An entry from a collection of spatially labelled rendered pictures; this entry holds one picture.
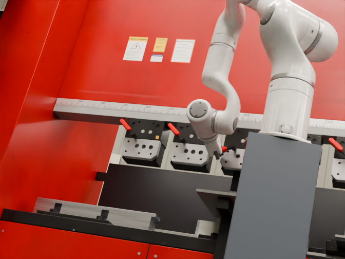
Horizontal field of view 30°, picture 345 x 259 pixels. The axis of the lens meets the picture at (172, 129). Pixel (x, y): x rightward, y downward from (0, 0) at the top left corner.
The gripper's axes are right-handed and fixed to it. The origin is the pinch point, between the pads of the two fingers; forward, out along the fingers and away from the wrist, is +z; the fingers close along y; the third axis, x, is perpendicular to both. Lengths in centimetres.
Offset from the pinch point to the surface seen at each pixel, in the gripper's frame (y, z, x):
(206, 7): -67, 4, 6
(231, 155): 2.0, 3.5, 4.2
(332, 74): -21, 4, 47
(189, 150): -4.3, 3.5, -11.1
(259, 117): -10.7, 3.8, 16.9
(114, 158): -145, 259, -119
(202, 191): 23.2, -19.9, -5.0
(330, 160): -118, 306, 55
